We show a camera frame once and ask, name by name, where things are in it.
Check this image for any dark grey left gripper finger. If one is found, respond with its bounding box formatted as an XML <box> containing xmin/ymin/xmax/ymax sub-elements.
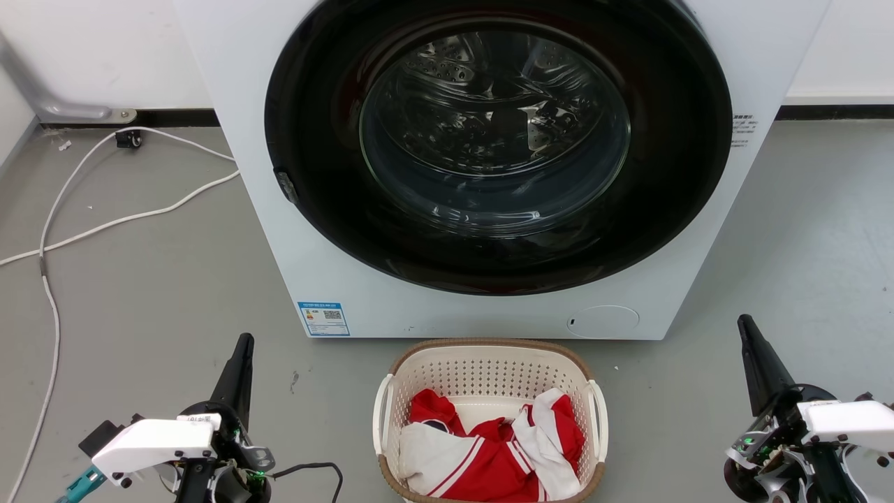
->
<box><xmin>209</xmin><ymin>333</ymin><xmax>255</xmax><ymax>428</ymax></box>

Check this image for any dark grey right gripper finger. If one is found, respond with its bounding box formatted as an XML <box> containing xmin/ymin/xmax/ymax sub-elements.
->
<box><xmin>737</xmin><ymin>314</ymin><xmax>798</xmax><ymax>418</ymax></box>

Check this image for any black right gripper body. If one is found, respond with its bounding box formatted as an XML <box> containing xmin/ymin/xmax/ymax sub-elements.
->
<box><xmin>723</xmin><ymin>383</ymin><xmax>849</xmax><ymax>503</ymax></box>

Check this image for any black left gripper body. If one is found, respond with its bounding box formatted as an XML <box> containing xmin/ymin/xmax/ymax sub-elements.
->
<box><xmin>173</xmin><ymin>401</ymin><xmax>276</xmax><ymax>503</ymax></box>

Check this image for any white perforated laundry basket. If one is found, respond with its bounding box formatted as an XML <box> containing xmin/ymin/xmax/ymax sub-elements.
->
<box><xmin>372</xmin><ymin>339</ymin><xmax>609</xmax><ymax>503</ymax></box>

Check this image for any blue energy label sticker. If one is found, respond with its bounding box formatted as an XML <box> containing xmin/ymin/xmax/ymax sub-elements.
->
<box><xmin>298</xmin><ymin>301</ymin><xmax>351</xmax><ymax>337</ymax></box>

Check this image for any round white filter cover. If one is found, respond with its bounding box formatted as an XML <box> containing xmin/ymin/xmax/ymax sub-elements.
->
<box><xmin>566</xmin><ymin>305</ymin><xmax>640</xmax><ymax>340</ymax></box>

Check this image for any black round washer door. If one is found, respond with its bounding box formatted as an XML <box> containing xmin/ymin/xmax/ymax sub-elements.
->
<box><xmin>264</xmin><ymin>0</ymin><xmax>733</xmax><ymax>296</ymax></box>

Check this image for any white front-load washing machine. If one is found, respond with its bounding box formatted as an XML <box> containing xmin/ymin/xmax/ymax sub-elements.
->
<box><xmin>173</xmin><ymin>0</ymin><xmax>833</xmax><ymax>341</ymax></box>

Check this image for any red and white garment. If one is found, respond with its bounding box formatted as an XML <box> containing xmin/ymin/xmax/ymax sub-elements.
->
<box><xmin>398</xmin><ymin>388</ymin><xmax>586</xmax><ymax>502</ymax></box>

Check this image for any thin black left gripper cable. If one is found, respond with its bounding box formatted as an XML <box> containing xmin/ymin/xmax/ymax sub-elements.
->
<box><xmin>270</xmin><ymin>462</ymin><xmax>344</xmax><ymax>503</ymax></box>

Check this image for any teal cable connector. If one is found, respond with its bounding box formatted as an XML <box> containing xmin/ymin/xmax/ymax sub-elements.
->
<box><xmin>56</xmin><ymin>466</ymin><xmax>108</xmax><ymax>503</ymax></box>

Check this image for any long white power cable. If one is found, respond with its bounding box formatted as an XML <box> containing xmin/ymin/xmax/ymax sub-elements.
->
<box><xmin>0</xmin><ymin>170</ymin><xmax>241</xmax><ymax>268</ymax></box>

